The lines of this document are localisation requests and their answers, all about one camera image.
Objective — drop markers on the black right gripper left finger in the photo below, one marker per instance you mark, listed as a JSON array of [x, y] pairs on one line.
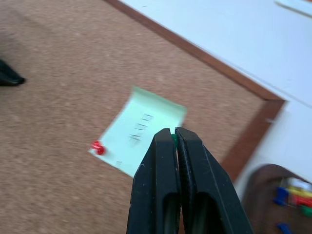
[[156, 185]]

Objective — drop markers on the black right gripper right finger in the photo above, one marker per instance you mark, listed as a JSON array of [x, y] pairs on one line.
[[209, 185]]

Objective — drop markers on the blue pushpin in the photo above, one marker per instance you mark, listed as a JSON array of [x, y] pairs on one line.
[[284, 228], [281, 197]]

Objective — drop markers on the red pushpin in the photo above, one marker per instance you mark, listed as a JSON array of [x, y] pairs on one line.
[[99, 148]]

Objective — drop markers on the green sticky note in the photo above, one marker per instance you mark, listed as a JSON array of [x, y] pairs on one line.
[[143, 122]]

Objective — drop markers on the brown bowl of push pins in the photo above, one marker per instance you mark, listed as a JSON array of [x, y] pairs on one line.
[[265, 202]]

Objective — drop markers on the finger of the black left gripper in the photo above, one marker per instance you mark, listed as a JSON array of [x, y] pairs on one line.
[[9, 75]]

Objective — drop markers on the clear plastic pushpin box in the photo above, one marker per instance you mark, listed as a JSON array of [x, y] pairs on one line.
[[298, 192]]

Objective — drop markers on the cork board with wooden frame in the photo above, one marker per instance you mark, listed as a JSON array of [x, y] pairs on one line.
[[73, 97]]

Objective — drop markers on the green pushpin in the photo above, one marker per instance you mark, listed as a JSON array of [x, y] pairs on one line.
[[307, 210], [174, 140]]

